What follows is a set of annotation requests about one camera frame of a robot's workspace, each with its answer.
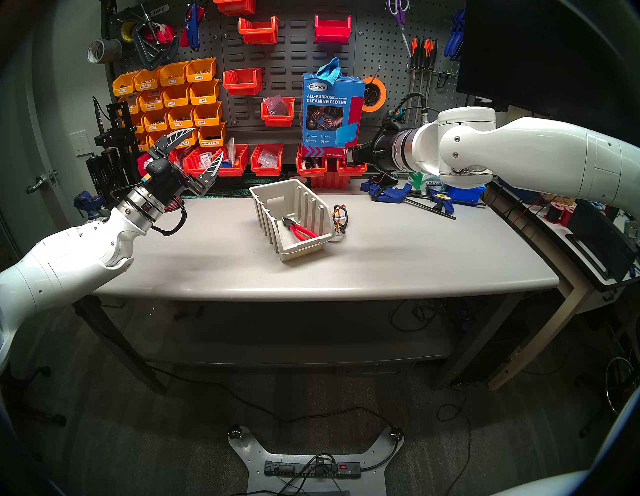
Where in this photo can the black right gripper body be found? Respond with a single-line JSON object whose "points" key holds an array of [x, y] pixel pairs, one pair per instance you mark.
{"points": [[385, 152]]}

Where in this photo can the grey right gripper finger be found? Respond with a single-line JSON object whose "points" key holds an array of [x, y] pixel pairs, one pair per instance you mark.
{"points": [[366, 146], [361, 157]]}

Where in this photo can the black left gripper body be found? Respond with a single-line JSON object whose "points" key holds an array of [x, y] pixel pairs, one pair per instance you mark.
{"points": [[165, 180]]}

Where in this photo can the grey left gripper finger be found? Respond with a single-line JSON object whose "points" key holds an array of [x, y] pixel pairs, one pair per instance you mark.
{"points": [[177, 139], [212, 172]]}

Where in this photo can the orange black safety glasses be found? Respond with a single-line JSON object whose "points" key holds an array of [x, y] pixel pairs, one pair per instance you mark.
{"points": [[341, 220]]}

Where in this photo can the beige plastic storage bin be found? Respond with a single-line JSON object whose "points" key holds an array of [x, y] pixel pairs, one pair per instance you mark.
{"points": [[295, 250]]}

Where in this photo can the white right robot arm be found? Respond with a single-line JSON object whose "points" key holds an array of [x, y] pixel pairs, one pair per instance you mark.
{"points": [[540, 150]]}

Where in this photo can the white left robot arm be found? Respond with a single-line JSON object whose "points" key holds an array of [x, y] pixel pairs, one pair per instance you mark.
{"points": [[65, 265]]}

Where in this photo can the green white Kimtech wipes box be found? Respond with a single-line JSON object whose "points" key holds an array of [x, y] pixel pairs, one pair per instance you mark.
{"points": [[420, 182]]}

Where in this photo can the blue cleaning cloths box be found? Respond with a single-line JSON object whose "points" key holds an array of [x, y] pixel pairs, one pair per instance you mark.
{"points": [[325, 115]]}

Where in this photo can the yellow bin labelled M2.5-5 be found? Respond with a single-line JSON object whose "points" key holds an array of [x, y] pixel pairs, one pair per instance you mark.
{"points": [[190, 144]]}

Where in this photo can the clear plastic parts bag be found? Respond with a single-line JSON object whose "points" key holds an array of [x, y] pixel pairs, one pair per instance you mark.
{"points": [[267, 159], [205, 160], [277, 106]]}

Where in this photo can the yellow bin labelled M3-8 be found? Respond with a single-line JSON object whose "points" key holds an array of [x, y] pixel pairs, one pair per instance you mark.
{"points": [[181, 121]]}

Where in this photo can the red plastic parts bin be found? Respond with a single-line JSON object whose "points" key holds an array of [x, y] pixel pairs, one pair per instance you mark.
{"points": [[195, 167], [332, 35], [257, 36], [177, 159], [277, 120], [345, 171], [142, 162], [311, 171], [235, 7], [330, 181], [235, 171], [266, 171], [242, 87]]}

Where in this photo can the yellow bin labelled M2.5-6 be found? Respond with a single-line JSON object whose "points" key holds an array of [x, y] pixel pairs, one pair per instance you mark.
{"points": [[155, 137]]}

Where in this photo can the yellow bin labelled M3-12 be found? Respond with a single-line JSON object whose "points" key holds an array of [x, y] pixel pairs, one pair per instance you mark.
{"points": [[156, 125]]}

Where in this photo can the green cutting mat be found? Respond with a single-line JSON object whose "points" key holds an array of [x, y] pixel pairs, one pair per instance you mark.
{"points": [[225, 195]]}

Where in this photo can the black circuit board device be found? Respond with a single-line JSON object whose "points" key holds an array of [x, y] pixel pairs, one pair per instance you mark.
{"points": [[385, 180]]}

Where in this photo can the white paper packet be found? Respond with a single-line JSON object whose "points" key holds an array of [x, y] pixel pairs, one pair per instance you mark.
{"points": [[230, 150]]}

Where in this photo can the yellow bin labelled M4 HEX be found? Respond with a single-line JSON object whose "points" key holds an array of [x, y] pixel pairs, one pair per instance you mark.
{"points": [[211, 140]]}

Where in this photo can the yellow plastic parts bin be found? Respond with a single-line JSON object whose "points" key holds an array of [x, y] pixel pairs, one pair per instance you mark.
{"points": [[139, 126], [131, 107], [143, 145]]}

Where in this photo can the yellow bin labelled M3-6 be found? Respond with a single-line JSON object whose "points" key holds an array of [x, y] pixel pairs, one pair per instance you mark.
{"points": [[207, 119]]}

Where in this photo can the yellow bin labelled M4-6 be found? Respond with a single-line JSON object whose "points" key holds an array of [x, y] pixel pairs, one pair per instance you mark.
{"points": [[176, 100]]}

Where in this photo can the plain blue bar clamp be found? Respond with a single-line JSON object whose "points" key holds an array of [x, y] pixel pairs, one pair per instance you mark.
{"points": [[395, 194]]}

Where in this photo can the yellow bin labelled M4X4X6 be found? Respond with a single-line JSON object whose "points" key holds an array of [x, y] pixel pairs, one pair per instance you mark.
{"points": [[151, 105]]}

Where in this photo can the yellow bin labelled M3-4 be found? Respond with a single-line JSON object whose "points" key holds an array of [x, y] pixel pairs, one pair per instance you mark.
{"points": [[203, 97]]}

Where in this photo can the orange tape roll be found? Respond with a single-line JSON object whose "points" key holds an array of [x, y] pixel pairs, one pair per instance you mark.
{"points": [[382, 97]]}

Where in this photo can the black metal stand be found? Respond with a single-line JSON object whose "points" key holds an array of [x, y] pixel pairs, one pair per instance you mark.
{"points": [[117, 135]]}

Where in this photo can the yellow bin labelled M3X5 BAG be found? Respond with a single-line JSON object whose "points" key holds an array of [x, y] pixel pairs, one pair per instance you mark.
{"points": [[147, 85]]}

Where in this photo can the black tape roll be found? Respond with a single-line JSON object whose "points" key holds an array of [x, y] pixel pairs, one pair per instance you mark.
{"points": [[300, 180]]}

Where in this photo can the yellow bin labelled M3X6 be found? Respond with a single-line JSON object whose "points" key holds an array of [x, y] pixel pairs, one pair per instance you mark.
{"points": [[200, 75]]}

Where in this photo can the yellow bin labelled M3X5X4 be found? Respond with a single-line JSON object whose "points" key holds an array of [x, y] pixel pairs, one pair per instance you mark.
{"points": [[124, 89]]}

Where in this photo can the blue bar clamp yellow label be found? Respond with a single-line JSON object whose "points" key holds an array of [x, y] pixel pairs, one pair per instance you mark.
{"points": [[442, 200]]}

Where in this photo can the blue bench vise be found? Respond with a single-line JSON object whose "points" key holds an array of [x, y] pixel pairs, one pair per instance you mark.
{"points": [[90, 204]]}

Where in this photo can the black soldering iron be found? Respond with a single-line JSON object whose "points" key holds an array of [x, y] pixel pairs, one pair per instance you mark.
{"points": [[100, 120]]}

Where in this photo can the blue microfiber cloth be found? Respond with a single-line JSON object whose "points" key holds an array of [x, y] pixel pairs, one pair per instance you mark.
{"points": [[329, 71]]}

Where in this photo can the grey C-clamp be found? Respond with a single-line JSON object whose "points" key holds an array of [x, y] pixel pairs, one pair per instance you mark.
{"points": [[150, 55]]}

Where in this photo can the blue plastic bin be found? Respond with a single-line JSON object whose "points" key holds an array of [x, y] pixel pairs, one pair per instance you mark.
{"points": [[467, 194]]}

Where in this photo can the grey perforated pegboard panel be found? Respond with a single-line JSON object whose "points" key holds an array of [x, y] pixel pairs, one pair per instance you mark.
{"points": [[380, 50], [212, 40]]}

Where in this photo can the red tape roll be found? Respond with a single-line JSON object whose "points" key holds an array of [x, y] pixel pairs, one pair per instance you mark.
{"points": [[167, 34]]}

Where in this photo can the dark louvered bin panel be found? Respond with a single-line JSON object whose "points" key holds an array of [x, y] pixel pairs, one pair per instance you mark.
{"points": [[295, 65]]}

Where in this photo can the yellow tape roll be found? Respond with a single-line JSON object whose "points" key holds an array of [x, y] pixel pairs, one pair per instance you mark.
{"points": [[126, 31]]}

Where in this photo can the blue spring clamps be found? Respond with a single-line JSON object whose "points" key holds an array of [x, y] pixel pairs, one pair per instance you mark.
{"points": [[455, 40]]}

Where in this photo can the dark blue equipment case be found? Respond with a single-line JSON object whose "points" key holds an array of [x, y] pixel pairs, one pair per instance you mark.
{"points": [[515, 194]]}

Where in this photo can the black monitor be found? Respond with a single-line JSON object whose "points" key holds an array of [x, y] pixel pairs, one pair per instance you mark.
{"points": [[550, 60]]}

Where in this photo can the black flat tray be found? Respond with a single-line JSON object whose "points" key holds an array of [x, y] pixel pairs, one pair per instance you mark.
{"points": [[600, 240]]}

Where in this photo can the black power strip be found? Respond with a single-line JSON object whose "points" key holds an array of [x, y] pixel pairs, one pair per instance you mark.
{"points": [[300, 470]]}

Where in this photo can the white light switch plate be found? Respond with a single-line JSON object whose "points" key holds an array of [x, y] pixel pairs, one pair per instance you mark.
{"points": [[80, 144]]}

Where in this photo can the silver duct tape roll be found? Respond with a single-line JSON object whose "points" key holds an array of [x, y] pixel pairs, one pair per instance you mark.
{"points": [[107, 50]]}

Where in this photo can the grey workbench frame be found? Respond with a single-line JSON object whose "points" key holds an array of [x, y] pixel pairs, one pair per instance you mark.
{"points": [[300, 352]]}

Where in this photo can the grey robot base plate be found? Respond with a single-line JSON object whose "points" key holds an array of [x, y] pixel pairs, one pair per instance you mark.
{"points": [[250, 460]]}

